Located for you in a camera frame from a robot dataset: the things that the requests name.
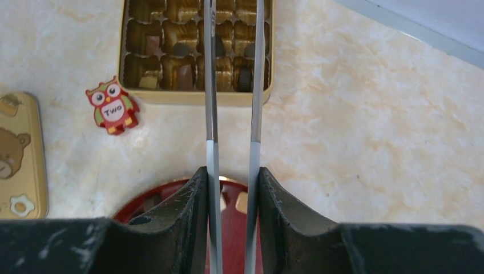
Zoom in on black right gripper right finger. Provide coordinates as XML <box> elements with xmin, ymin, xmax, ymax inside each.
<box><xmin>258</xmin><ymin>167</ymin><xmax>483</xmax><ymax>273</ymax></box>

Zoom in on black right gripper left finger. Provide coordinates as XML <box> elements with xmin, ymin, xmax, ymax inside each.
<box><xmin>1</xmin><ymin>167</ymin><xmax>208</xmax><ymax>273</ymax></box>

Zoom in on red round tray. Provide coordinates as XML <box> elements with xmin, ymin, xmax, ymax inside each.
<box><xmin>112</xmin><ymin>176</ymin><xmax>248</xmax><ymax>273</ymax></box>

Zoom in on gold bear tin lid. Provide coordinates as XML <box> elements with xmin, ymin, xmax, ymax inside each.
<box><xmin>1</xmin><ymin>92</ymin><xmax>49</xmax><ymax>219</ymax></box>

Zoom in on silver metal tongs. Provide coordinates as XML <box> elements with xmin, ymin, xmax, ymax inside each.
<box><xmin>204</xmin><ymin>1</ymin><xmax>265</xmax><ymax>273</ymax></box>

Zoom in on gold chocolate box tin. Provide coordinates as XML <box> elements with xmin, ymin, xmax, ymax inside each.
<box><xmin>118</xmin><ymin>1</ymin><xmax>256</xmax><ymax>107</ymax></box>

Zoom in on red owl toy block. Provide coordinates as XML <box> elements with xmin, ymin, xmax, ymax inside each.
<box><xmin>86</xmin><ymin>76</ymin><xmax>140</xmax><ymax>135</ymax></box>

